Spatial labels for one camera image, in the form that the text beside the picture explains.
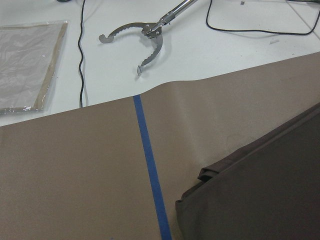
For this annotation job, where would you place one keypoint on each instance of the dark brown t-shirt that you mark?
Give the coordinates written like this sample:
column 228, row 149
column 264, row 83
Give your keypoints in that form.
column 266, row 190

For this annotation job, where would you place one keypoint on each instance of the brown kraft paper cover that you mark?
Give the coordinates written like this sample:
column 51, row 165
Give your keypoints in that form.
column 115, row 171

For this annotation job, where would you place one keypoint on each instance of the metal reacher grabber tool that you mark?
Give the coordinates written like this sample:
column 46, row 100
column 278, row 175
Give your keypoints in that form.
column 151, row 30

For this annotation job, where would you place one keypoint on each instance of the clear plastic bag sheet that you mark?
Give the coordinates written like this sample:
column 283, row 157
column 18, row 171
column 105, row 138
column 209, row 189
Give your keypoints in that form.
column 28, row 58

